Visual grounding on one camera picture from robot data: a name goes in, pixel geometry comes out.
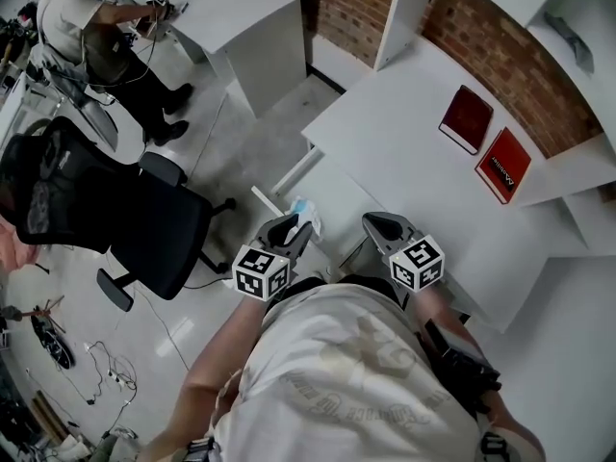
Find bright red book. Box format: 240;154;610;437
474;126;533;205

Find black round stand base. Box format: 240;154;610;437
29;311;76;370

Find brown tripod stand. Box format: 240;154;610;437
0;295;66;336

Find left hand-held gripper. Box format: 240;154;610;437
231;213;313;302

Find white power strip with cables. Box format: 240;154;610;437
82;339;140;406

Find black floor cable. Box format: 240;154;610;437
182;276;232;292

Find clear plastic packet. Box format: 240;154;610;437
287;194;322;236

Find person's black trousers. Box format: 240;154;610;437
276;270;410;310

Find black office chair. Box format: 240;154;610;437
0;115;237;313

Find person's left forearm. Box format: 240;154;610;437
141;295;270;462

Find pink cushioned chair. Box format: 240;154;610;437
0;218;39;271

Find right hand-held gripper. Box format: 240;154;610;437
361;212;444;293

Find person's right forearm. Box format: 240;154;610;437
412;281;548;462

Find white side desk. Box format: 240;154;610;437
132;0;319;119

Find dark red book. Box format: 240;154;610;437
437;84;495;156

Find black forearm screen device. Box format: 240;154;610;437
423;318;501;421

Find white elbow strap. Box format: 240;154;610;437
478;423;535;462

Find person's white printed shirt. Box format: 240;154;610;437
211;284;482;462

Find white desk drawer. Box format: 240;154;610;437
250;161;386;269

